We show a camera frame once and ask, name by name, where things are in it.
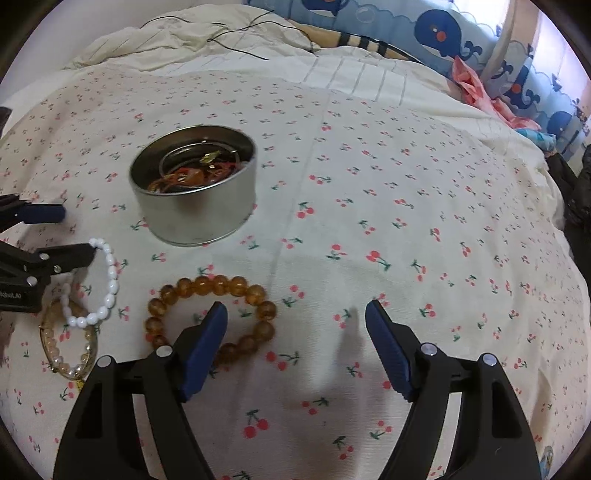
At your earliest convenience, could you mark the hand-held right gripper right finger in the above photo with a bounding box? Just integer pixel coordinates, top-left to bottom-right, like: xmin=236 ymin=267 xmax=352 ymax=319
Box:
xmin=365 ymin=299 xmax=542 ymax=480

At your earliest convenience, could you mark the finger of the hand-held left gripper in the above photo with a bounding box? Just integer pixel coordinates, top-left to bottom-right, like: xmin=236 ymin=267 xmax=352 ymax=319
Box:
xmin=0 ymin=194 xmax=65 ymax=230
xmin=0 ymin=242 xmax=98 ymax=289

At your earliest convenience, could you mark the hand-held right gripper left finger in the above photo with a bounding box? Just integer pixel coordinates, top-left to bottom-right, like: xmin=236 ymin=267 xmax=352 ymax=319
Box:
xmin=52 ymin=301 xmax=229 ymax=480

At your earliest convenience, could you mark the white bead bracelet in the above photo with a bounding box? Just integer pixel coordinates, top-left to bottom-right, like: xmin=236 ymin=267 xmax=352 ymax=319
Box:
xmin=60 ymin=237 xmax=118 ymax=329

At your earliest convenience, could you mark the amber bead bracelet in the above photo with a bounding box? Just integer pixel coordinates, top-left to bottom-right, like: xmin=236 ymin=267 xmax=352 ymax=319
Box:
xmin=145 ymin=274 xmax=278 ymax=365

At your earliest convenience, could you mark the gold and pearl bracelet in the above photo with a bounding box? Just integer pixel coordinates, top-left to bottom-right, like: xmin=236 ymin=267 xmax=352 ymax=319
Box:
xmin=39 ymin=295 xmax=100 ymax=393

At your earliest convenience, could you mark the round silver tin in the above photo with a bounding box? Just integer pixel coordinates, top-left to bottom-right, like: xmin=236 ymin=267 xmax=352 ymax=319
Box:
xmin=128 ymin=126 xmax=257 ymax=246

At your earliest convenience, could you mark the pile of mixed bracelets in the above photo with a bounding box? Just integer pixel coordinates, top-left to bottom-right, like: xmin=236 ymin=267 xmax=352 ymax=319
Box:
xmin=148 ymin=143 xmax=243 ymax=195

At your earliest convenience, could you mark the white bed sheet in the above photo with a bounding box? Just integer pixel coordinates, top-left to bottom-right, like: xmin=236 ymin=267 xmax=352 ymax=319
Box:
xmin=0 ymin=65 xmax=93 ymax=134

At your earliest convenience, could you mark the clear plastic packet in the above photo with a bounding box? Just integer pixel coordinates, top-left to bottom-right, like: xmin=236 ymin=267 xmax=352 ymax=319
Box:
xmin=538 ymin=445 xmax=555 ymax=480

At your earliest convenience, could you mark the cream striped quilt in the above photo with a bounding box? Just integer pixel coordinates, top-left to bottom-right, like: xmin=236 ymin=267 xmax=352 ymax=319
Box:
xmin=62 ymin=4 xmax=550 ymax=153

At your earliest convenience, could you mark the black jacket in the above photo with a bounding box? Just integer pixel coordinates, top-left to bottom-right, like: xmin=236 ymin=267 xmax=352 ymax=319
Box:
xmin=547 ymin=145 xmax=591 ymax=259

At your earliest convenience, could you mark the light blue cloth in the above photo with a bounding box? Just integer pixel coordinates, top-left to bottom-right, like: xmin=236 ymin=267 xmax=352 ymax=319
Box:
xmin=515 ymin=127 xmax=557 ymax=153

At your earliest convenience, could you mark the pink cloth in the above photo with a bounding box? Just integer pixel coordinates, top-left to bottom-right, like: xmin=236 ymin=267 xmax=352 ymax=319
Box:
xmin=451 ymin=56 xmax=541 ymax=130

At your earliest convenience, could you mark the tan pillow with dark stripes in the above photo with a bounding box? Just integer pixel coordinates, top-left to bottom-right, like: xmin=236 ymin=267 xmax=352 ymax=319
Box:
xmin=300 ymin=23 xmax=426 ymax=63

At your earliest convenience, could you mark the blue whale print curtain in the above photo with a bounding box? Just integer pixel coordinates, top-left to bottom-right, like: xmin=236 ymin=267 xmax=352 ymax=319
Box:
xmin=286 ymin=0 xmax=591 ymax=158

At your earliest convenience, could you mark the thin black cable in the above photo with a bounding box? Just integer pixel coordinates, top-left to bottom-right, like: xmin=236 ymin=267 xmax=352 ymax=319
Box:
xmin=141 ymin=9 xmax=319 ymax=61

